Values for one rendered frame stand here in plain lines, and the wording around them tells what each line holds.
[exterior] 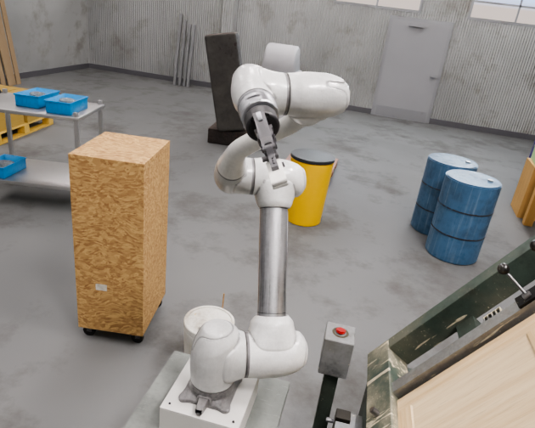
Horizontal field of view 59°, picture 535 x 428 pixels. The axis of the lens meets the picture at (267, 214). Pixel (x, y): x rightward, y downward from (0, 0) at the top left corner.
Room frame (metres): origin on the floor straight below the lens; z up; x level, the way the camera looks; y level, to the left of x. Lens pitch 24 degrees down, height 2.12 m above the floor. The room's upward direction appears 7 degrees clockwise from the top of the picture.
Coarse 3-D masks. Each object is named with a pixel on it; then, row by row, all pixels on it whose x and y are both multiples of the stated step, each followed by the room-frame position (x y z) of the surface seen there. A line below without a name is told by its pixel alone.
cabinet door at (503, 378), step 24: (504, 336) 1.22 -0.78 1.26; (528, 336) 1.16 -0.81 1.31; (480, 360) 1.20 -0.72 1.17; (504, 360) 1.14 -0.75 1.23; (528, 360) 1.09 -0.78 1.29; (432, 384) 1.24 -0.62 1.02; (456, 384) 1.18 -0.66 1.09; (480, 384) 1.12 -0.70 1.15; (504, 384) 1.06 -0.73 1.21; (528, 384) 1.01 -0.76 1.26; (408, 408) 1.21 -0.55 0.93; (432, 408) 1.15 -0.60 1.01; (456, 408) 1.09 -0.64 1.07; (480, 408) 1.03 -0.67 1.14; (504, 408) 0.98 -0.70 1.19; (528, 408) 0.94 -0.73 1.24
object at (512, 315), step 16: (512, 304) 1.30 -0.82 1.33; (528, 304) 1.26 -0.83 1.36; (496, 320) 1.29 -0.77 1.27; (512, 320) 1.26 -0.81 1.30; (464, 336) 1.32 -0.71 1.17; (480, 336) 1.27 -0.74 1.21; (496, 336) 1.27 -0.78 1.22; (448, 352) 1.30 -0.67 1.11; (464, 352) 1.28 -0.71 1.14; (416, 368) 1.34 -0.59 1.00; (432, 368) 1.29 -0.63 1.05; (400, 384) 1.32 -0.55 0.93; (416, 384) 1.29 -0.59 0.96
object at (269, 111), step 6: (252, 108) 1.02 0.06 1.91; (258, 108) 1.01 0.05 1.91; (264, 108) 1.01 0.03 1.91; (270, 108) 1.02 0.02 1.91; (246, 114) 1.02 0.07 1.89; (270, 114) 1.00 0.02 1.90; (276, 114) 1.03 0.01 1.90; (246, 120) 1.01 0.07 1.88; (252, 120) 1.00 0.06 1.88; (270, 120) 1.00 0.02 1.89; (276, 120) 1.01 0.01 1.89; (246, 126) 1.00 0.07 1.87; (252, 126) 1.00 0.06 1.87; (276, 126) 1.01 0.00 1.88; (252, 132) 1.00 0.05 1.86; (276, 132) 1.02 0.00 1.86; (252, 138) 1.01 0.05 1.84
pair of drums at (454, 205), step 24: (432, 168) 4.80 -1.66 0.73; (456, 168) 4.67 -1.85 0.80; (432, 192) 4.74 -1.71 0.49; (456, 192) 4.18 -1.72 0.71; (480, 192) 4.10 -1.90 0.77; (432, 216) 4.70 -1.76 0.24; (456, 216) 4.14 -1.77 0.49; (480, 216) 4.10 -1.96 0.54; (432, 240) 4.27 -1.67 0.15; (456, 240) 4.11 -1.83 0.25; (480, 240) 4.14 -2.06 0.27; (456, 264) 4.11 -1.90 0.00
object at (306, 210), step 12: (300, 156) 4.61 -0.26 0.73; (312, 156) 4.67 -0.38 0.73; (324, 156) 4.73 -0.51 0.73; (312, 168) 4.51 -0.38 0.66; (324, 168) 4.54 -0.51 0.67; (312, 180) 4.51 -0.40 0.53; (324, 180) 4.57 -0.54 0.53; (312, 192) 4.52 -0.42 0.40; (324, 192) 4.61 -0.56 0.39; (300, 204) 4.54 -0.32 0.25; (312, 204) 4.53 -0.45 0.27; (288, 216) 4.63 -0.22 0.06; (300, 216) 4.54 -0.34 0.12; (312, 216) 4.55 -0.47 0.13
